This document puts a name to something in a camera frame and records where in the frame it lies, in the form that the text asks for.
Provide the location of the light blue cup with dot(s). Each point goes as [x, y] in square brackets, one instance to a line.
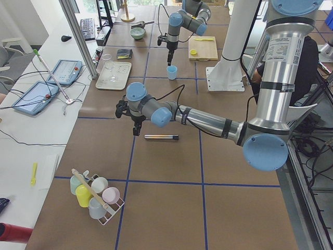
[172, 72]

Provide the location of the black keyboard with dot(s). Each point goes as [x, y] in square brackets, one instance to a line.
[87, 27]

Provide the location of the mint green cup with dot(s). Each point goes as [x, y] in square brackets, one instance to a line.
[74, 183]

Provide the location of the cream bear tray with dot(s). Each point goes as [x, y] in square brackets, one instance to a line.
[121, 70]

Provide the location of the white cup rack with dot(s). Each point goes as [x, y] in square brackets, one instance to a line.
[105, 202]

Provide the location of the metal ice scoop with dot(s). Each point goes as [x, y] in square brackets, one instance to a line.
[141, 24]

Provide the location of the pink cup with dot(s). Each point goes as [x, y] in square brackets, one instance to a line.
[111, 195]

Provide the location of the green bowl of ice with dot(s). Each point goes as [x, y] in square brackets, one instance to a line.
[137, 33]

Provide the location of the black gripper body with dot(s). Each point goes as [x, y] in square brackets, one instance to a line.
[170, 47]
[137, 119]

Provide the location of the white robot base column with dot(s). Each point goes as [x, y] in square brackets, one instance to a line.
[226, 75]

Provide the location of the grey blue cup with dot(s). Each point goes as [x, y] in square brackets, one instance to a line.
[96, 210]

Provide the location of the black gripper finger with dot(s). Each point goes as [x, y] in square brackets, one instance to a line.
[170, 57]
[136, 131]

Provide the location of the clear wine glass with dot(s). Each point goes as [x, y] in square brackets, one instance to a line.
[109, 65]

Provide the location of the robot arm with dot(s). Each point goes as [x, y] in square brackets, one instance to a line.
[263, 138]
[193, 16]

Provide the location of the red object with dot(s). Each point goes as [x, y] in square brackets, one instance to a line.
[15, 234]

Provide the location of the wooden cutting board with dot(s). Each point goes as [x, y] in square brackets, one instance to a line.
[206, 51]

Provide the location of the yellow plastic spoon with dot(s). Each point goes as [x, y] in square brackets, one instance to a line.
[33, 177]

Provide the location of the blue teach pendant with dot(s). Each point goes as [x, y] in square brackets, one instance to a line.
[67, 71]
[35, 99]

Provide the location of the aluminium frame post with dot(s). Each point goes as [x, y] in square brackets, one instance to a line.
[76, 31]

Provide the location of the person in black shirt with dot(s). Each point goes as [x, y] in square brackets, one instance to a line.
[304, 77]

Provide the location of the white cup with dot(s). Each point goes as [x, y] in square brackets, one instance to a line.
[99, 184]

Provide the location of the wooden mug tree stand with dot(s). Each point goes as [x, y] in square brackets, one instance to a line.
[127, 17]

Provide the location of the grey folded cloth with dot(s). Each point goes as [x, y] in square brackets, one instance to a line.
[124, 54]

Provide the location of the yellow lemon half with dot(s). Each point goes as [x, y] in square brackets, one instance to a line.
[193, 52]

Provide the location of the black computer mouse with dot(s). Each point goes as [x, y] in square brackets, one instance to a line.
[65, 38]

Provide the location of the metal rod green tip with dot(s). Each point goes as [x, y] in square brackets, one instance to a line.
[69, 101]

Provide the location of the yellow cup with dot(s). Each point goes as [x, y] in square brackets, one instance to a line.
[83, 196]

